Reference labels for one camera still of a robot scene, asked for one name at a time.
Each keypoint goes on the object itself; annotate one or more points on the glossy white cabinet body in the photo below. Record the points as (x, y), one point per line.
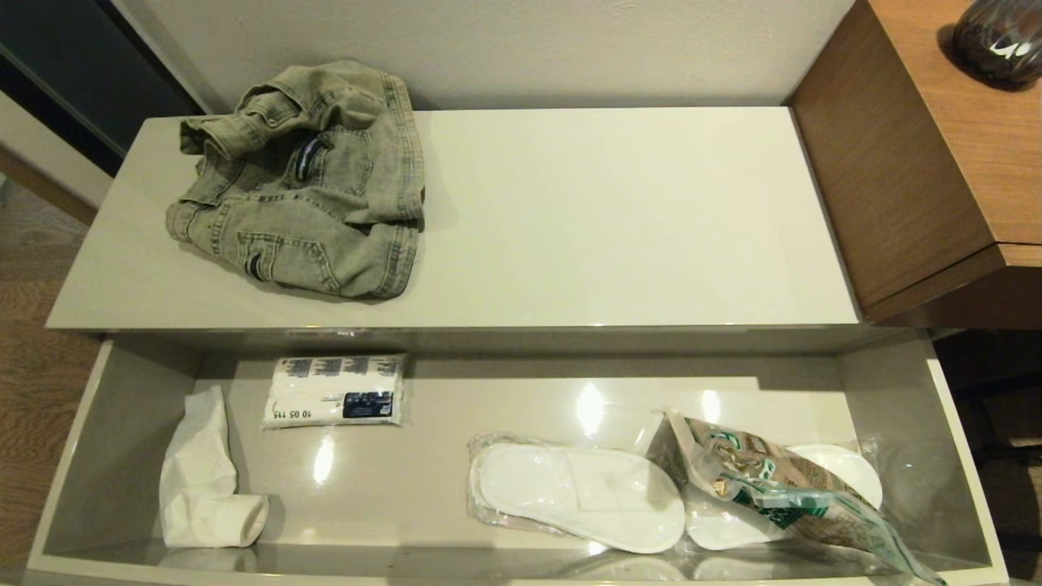
(610, 220)

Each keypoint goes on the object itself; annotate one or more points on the green printed snack bag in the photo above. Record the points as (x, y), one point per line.
(781, 488)

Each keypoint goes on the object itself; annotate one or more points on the blue and white tissue pack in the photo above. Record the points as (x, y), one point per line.
(334, 391)

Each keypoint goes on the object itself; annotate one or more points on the glossy white drawer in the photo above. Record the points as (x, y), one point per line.
(448, 480)

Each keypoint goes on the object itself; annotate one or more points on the faded denim shorts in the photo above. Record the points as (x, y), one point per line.
(309, 187)

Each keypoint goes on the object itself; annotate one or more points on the brown wooden desk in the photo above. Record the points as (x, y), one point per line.
(936, 146)

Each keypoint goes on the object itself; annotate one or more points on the white slipper in clear wrap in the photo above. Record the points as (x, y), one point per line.
(570, 488)
(851, 472)

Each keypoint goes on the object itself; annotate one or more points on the white crumpled cloth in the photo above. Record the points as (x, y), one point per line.
(195, 480)

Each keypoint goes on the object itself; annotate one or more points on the dark glass jar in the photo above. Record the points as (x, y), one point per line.
(1000, 41)

